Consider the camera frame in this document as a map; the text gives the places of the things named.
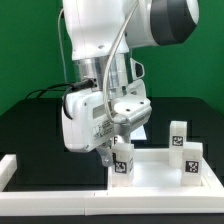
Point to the white fiducial marker plate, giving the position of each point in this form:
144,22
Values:
138,134

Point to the white square table top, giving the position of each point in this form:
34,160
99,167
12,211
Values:
152,169

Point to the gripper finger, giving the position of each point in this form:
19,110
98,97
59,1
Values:
105,153

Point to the white U-shaped border fence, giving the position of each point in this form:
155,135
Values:
127,200

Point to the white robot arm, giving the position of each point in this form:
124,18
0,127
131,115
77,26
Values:
112,28

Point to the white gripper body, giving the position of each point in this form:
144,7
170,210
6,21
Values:
109,100

